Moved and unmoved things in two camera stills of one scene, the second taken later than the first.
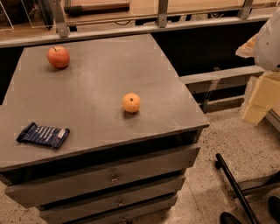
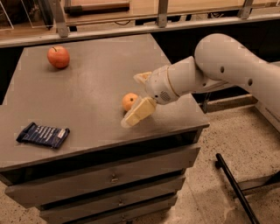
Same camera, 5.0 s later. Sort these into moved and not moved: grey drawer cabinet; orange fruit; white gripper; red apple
Moved: white gripper
Not moved: grey drawer cabinet; red apple; orange fruit
